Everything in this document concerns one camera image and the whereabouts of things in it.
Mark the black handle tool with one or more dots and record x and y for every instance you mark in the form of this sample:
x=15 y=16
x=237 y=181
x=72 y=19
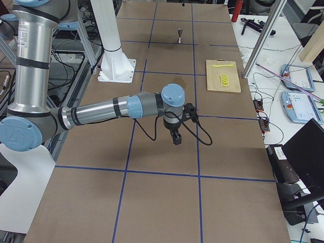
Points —
x=257 y=26

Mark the bamboo cutting board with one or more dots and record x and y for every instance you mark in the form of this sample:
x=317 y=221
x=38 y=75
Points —
x=214 y=80

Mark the black monitor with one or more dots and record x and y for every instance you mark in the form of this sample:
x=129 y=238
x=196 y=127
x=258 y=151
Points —
x=304 y=151

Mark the red bottle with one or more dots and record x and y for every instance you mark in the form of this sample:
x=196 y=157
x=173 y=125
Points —
x=237 y=10

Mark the far blue teach pendant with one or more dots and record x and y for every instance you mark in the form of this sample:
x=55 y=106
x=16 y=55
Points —
x=298 y=75

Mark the blue teach pendant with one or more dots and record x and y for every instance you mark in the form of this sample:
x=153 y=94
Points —
x=300 y=108
x=298 y=75

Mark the aluminium frame post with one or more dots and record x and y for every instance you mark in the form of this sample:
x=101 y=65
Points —
x=271 y=20

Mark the steel double jigger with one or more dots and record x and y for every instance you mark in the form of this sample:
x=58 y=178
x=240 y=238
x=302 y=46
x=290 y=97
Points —
x=180 y=30

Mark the black box device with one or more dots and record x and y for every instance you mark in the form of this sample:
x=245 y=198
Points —
x=283 y=171

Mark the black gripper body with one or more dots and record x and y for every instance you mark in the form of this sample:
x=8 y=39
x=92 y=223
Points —
x=172 y=127

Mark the white chair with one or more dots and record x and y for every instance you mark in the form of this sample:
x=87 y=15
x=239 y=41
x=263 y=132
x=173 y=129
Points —
x=21 y=199

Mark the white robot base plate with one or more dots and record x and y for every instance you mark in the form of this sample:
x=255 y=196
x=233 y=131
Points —
x=115 y=66

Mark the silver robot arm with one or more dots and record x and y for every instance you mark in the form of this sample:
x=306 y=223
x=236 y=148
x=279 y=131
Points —
x=30 y=122

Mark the near blue teach pendant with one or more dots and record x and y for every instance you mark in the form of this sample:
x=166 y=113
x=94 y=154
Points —
x=300 y=108

